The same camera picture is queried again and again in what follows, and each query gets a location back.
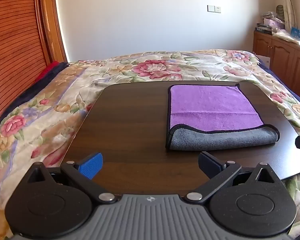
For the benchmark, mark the wooden cabinet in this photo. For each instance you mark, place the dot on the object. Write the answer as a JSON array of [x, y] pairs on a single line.
[[285, 57]]

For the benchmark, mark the blue packet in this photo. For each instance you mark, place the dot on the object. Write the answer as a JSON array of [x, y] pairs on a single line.
[[299, 33]]

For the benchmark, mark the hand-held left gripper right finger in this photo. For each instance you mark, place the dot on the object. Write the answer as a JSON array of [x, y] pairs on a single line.
[[208, 165]]

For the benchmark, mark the floral blanket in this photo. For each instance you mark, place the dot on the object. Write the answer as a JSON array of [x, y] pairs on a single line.
[[52, 110]]

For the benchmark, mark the red cloth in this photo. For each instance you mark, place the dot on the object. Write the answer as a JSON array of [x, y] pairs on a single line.
[[47, 71]]

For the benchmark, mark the white box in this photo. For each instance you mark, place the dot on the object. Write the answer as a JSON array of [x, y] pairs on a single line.
[[264, 59]]

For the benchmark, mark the green patterned jar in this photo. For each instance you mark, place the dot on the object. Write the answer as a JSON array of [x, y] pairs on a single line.
[[280, 10]]

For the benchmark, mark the white wall switch plate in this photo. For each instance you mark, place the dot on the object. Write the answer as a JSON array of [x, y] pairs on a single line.
[[211, 8]]

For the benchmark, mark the purple and grey towel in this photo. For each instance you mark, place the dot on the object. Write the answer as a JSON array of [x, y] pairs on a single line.
[[210, 110]]

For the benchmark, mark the clear plastic bag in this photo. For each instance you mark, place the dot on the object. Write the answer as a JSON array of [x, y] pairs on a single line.
[[286, 35]]

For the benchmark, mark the dark blue bed sheet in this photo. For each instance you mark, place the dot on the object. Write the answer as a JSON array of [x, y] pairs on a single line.
[[40, 85]]

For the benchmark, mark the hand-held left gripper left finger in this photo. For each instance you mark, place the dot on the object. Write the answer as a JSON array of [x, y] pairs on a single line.
[[93, 164]]

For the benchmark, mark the white wall socket plate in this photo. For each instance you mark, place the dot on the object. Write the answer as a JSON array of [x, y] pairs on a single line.
[[217, 9]]

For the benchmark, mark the wooden slatted headboard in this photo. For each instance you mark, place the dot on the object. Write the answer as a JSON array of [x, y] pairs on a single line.
[[12, 40]]

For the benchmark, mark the dark book stack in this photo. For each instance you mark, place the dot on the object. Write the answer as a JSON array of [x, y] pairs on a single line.
[[263, 28]]

